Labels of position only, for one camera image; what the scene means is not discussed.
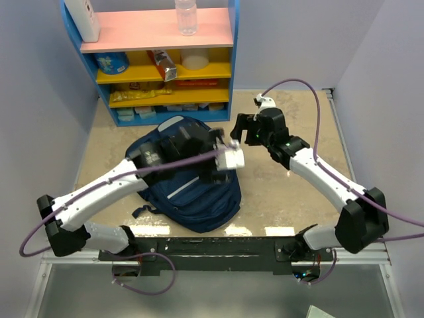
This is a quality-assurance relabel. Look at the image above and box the yellow snack packet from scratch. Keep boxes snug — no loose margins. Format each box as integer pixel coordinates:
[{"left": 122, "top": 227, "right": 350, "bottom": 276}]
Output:
[{"left": 110, "top": 88, "right": 173, "bottom": 103}]

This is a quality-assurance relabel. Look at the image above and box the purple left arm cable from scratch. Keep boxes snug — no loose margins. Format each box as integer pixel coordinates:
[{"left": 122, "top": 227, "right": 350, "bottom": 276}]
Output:
[{"left": 19, "top": 148, "right": 233, "bottom": 295}]

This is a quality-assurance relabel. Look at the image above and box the blue wooden shelf unit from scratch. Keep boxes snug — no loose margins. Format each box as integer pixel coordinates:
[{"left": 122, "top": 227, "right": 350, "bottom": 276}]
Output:
[{"left": 60, "top": 1, "right": 239, "bottom": 127}]

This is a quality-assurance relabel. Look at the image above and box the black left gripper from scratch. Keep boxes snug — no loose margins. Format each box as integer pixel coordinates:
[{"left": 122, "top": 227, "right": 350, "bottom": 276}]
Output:
[{"left": 178, "top": 129, "right": 231, "bottom": 183}]

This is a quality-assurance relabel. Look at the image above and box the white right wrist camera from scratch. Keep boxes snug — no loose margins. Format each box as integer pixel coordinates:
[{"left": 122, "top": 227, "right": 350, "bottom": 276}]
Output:
[{"left": 254, "top": 93, "right": 276, "bottom": 114}]

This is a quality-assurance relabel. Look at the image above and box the orange snack bag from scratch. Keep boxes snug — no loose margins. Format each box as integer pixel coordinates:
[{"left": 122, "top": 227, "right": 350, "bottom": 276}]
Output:
[{"left": 147, "top": 50, "right": 178, "bottom": 82}]

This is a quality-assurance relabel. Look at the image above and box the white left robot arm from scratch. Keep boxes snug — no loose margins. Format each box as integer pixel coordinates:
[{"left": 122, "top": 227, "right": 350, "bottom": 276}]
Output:
[{"left": 37, "top": 125, "right": 244, "bottom": 260}]

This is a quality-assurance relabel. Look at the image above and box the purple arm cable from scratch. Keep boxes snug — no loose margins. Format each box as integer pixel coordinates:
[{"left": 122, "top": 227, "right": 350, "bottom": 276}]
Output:
[
  {"left": 261, "top": 78, "right": 424, "bottom": 285},
  {"left": 19, "top": 148, "right": 233, "bottom": 295}
]

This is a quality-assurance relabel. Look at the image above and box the blue round tin can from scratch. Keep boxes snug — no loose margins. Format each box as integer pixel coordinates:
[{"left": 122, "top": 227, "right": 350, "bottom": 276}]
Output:
[{"left": 93, "top": 52, "right": 130, "bottom": 75}]

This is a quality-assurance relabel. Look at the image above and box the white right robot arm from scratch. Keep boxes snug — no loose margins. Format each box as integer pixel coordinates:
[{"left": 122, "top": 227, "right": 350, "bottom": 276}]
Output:
[{"left": 231, "top": 107, "right": 390, "bottom": 260}]

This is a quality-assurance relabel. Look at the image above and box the aluminium frame rail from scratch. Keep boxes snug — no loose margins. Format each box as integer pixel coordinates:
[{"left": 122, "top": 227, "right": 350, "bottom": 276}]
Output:
[{"left": 335, "top": 242, "right": 390, "bottom": 265}]

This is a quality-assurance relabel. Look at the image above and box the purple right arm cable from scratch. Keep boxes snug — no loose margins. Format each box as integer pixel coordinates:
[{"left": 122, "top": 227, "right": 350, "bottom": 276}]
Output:
[{"left": 261, "top": 78, "right": 424, "bottom": 285}]

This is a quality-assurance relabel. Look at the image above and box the white paper corner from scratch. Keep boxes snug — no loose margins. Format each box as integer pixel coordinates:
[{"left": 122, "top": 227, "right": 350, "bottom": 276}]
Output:
[{"left": 306, "top": 305, "right": 334, "bottom": 318}]

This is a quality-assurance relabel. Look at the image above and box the white round container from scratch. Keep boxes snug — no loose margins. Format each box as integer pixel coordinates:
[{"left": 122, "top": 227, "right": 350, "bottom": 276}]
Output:
[{"left": 180, "top": 48, "right": 209, "bottom": 70}]

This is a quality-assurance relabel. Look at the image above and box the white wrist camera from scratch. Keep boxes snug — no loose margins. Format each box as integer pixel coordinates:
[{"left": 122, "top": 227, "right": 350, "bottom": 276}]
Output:
[
  {"left": 254, "top": 93, "right": 276, "bottom": 114},
  {"left": 215, "top": 139, "right": 245, "bottom": 171}
]

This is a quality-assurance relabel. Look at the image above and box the white rectangular box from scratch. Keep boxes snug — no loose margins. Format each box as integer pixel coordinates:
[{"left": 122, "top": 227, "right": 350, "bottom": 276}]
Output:
[{"left": 64, "top": 0, "right": 101, "bottom": 43}]

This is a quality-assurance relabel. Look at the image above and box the clear plastic water bottle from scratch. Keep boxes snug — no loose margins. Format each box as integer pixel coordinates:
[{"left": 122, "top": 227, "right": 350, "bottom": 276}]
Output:
[{"left": 174, "top": 0, "right": 198, "bottom": 36}]

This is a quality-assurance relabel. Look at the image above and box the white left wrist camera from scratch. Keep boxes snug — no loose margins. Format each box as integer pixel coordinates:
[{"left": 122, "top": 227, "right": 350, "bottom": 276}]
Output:
[{"left": 215, "top": 139, "right": 245, "bottom": 171}]

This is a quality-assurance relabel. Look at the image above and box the orange flat box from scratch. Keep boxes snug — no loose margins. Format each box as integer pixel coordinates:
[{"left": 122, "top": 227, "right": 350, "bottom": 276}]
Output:
[{"left": 175, "top": 79, "right": 219, "bottom": 88}]

